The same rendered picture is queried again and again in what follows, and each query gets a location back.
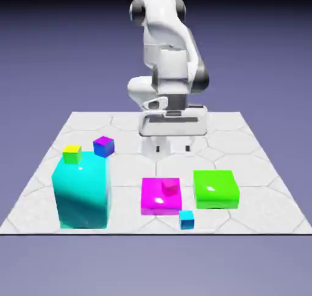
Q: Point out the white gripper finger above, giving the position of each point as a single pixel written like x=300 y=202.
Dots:
x=152 y=145
x=180 y=144

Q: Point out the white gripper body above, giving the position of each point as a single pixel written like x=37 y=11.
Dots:
x=173 y=128

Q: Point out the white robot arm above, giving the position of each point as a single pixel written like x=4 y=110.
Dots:
x=168 y=44

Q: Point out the small magenta cube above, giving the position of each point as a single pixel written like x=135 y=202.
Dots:
x=170 y=188

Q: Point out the small purple cube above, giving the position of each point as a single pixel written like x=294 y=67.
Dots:
x=103 y=147

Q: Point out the small cyan cube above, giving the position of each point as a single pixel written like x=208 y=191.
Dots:
x=186 y=220

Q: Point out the small yellow cube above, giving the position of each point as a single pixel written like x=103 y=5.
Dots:
x=72 y=154

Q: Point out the large magenta box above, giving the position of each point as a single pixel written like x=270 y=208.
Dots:
x=153 y=198

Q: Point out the large green box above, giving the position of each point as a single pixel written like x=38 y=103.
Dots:
x=214 y=188

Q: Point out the large cyan box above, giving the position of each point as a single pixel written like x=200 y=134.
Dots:
x=80 y=193

